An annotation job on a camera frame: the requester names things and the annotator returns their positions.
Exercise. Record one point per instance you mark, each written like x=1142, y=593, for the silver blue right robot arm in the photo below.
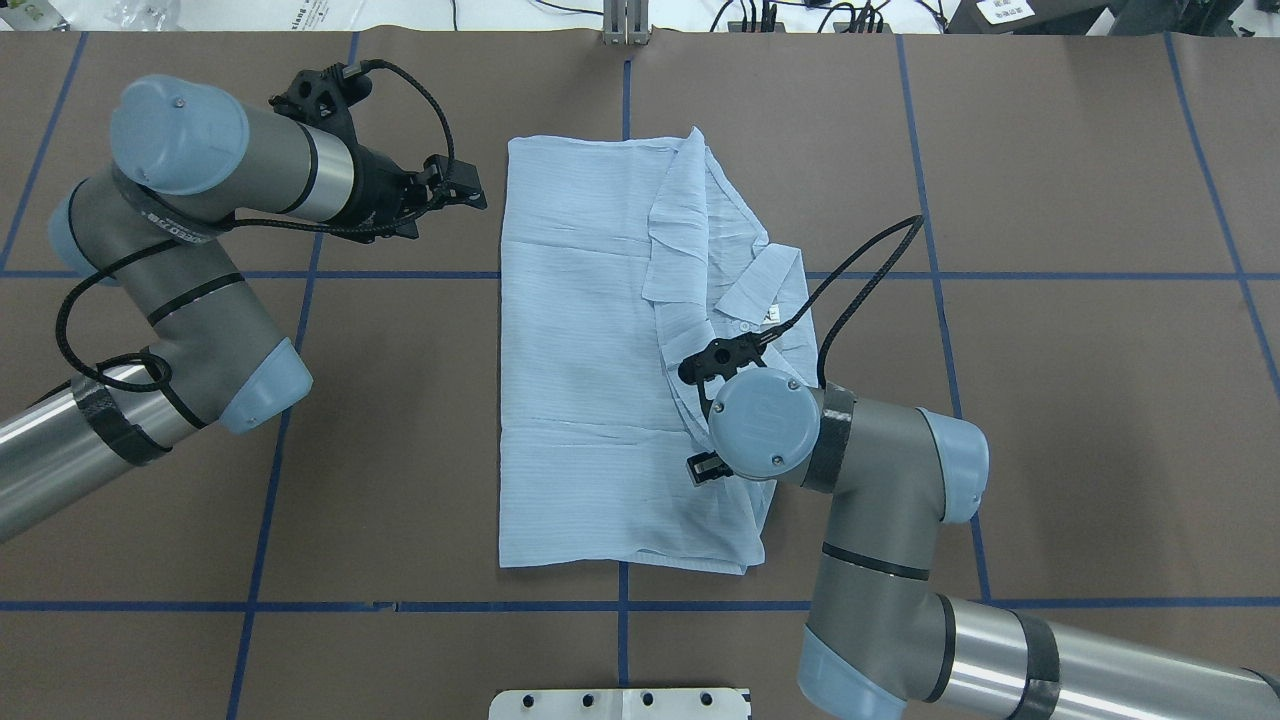
x=877, y=637

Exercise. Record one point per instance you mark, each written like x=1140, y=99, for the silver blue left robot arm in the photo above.
x=162, y=332

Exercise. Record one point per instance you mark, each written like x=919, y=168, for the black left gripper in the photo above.
x=378, y=190

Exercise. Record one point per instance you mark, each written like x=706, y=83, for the light blue button-up shirt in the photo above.
x=618, y=259

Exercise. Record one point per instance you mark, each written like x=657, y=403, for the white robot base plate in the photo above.
x=623, y=703

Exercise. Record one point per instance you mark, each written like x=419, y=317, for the grey aluminium frame post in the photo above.
x=626, y=22

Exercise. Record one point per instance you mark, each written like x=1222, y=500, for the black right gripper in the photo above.
x=704, y=467

